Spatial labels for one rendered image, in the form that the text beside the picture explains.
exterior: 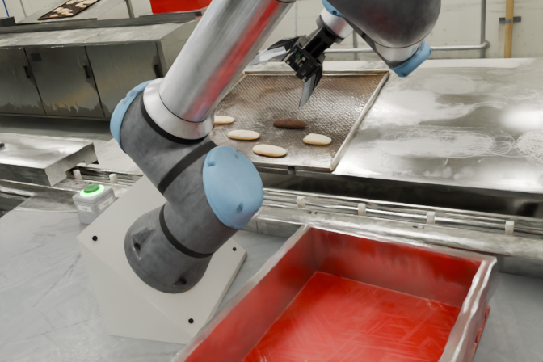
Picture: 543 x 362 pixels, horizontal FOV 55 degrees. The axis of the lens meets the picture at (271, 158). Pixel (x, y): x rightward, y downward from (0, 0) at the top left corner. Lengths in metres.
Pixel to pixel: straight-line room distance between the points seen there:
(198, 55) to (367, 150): 0.66
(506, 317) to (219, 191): 0.48
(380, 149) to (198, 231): 0.59
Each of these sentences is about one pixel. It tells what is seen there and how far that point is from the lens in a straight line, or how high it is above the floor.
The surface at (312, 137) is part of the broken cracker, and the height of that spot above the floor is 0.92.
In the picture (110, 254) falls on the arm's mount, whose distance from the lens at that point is 0.89.
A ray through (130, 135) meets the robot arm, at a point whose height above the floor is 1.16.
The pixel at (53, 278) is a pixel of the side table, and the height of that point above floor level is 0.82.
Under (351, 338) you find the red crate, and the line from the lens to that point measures 0.86.
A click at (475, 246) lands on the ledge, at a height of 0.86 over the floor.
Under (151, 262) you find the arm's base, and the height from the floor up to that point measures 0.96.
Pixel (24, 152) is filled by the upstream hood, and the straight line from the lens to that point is 1.69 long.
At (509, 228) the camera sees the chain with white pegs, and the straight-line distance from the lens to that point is 1.05.
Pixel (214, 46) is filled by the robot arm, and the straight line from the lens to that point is 0.68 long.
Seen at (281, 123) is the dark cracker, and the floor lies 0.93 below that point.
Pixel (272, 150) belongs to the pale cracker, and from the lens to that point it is 1.31.
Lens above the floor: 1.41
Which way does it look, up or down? 23 degrees down
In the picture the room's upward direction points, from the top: 9 degrees counter-clockwise
